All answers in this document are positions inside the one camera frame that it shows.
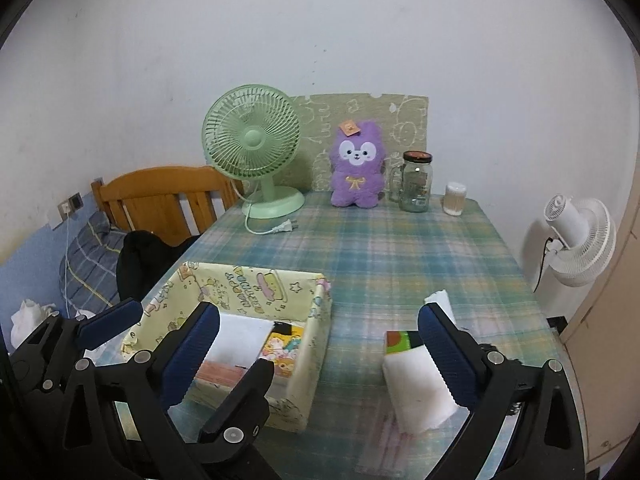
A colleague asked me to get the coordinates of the wooden chair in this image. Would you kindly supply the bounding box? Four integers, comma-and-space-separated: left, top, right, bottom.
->
91, 165, 246, 248

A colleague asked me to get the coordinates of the glass jar mug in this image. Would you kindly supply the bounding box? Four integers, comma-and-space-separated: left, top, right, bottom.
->
389, 151, 434, 213

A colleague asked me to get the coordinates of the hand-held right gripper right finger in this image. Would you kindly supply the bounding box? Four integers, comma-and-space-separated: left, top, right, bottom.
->
417, 302, 586, 480

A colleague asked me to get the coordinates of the green desk fan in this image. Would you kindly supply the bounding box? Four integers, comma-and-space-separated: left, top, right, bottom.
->
201, 85, 306, 221

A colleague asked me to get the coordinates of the wall outlet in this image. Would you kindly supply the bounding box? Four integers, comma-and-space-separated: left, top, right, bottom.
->
59, 192, 83, 221

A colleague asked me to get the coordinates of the white packet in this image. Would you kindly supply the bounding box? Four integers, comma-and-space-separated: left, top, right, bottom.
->
202, 312, 274, 367

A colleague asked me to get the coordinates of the plaid pillow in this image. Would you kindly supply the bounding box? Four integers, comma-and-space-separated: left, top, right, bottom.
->
59, 210, 131, 311

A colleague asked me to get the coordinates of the black fan cable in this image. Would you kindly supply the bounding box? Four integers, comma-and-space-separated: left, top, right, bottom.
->
532, 237, 556, 293

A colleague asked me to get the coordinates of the yellow cartoon print storage box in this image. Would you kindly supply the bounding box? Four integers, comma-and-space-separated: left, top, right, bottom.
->
121, 261, 333, 433

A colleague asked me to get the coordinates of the plaid tablecloth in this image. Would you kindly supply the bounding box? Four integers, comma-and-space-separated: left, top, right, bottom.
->
85, 192, 561, 480

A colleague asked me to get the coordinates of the beige wooden cabinet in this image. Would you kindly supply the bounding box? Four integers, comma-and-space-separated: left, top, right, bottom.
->
560, 200, 640, 461

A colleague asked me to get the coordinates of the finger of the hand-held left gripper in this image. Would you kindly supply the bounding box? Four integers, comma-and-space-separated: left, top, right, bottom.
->
75, 298, 144, 353

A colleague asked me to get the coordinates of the white crumpled cloth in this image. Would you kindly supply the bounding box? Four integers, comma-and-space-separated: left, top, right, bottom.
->
10, 298, 58, 351

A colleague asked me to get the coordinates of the white fan power cord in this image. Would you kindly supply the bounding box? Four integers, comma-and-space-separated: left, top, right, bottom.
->
242, 180, 301, 236

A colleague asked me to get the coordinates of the pink packet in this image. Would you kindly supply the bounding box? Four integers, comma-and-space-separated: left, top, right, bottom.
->
192, 360, 262, 392

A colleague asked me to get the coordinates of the cotton swab container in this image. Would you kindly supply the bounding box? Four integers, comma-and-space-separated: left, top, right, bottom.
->
444, 182, 468, 217

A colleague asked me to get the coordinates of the white charger cable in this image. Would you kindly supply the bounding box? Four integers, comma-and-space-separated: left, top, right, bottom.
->
61, 205, 75, 311

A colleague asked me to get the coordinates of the purple plush toy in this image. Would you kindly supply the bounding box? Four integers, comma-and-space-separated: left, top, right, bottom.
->
330, 119, 387, 209

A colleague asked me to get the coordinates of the green label tissue pack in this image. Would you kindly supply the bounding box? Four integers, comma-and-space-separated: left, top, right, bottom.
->
382, 289, 471, 433

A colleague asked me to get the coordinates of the white clip fan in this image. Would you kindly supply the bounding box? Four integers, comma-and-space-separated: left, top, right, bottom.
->
542, 195, 617, 288

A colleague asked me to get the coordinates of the cartoon print tissue pack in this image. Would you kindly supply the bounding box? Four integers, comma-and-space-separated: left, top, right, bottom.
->
257, 322, 306, 379

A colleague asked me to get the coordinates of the green patterned wall cloth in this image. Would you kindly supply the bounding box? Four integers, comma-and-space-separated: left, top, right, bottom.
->
290, 92, 431, 193

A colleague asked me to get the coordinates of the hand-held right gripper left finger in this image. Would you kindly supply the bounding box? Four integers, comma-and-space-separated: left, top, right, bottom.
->
62, 301, 281, 480

